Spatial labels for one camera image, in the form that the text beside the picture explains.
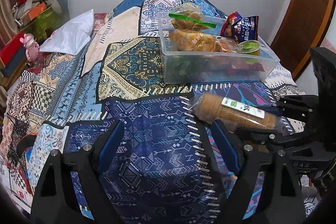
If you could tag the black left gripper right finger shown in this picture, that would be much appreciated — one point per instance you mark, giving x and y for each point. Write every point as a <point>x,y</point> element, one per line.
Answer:
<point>266,189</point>

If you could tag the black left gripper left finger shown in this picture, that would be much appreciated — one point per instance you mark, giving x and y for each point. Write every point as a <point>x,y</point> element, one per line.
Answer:
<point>55,199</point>

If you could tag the brown round cracker roll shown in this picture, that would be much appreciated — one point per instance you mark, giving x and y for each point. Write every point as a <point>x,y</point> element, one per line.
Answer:
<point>210,107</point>

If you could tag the green jelly cup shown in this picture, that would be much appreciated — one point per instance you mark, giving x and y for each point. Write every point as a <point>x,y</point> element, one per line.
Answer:
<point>250,47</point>

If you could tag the dark blue snack bag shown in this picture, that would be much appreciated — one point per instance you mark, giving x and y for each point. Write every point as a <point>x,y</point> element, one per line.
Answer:
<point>240,28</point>

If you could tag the clear plastic storage box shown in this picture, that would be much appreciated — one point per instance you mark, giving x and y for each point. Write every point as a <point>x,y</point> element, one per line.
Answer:
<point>217,62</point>

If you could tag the green peas snack bag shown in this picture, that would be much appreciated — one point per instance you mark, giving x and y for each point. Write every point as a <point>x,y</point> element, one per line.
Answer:
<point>184,69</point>

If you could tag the orange pastry pack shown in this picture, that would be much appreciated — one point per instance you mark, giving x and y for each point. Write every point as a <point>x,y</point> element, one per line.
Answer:
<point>187,40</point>

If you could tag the green-sealed clear cookie bag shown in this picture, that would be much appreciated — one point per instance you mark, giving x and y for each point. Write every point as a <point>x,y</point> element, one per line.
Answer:
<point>189,17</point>

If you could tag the patchwork blue bed quilt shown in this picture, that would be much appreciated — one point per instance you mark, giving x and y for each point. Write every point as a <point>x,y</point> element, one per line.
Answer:
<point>157,174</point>

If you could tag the brown wooden door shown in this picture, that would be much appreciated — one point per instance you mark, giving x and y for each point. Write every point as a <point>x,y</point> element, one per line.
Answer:
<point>304,26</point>

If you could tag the red and navy boxes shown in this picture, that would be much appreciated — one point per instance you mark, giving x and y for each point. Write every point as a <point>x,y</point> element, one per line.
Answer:
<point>12,55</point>

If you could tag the pink plush toy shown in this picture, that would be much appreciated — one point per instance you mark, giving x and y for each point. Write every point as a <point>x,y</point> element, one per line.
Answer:
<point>31,46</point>

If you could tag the white pillow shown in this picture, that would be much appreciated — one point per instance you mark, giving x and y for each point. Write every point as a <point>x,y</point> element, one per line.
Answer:
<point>71,37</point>

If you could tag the striped red curtain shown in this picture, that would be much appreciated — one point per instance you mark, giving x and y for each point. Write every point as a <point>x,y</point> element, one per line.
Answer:
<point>9,27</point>

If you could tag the pile of clothes and boxes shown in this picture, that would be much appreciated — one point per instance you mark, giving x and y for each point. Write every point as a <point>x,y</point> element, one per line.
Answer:
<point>40,17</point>

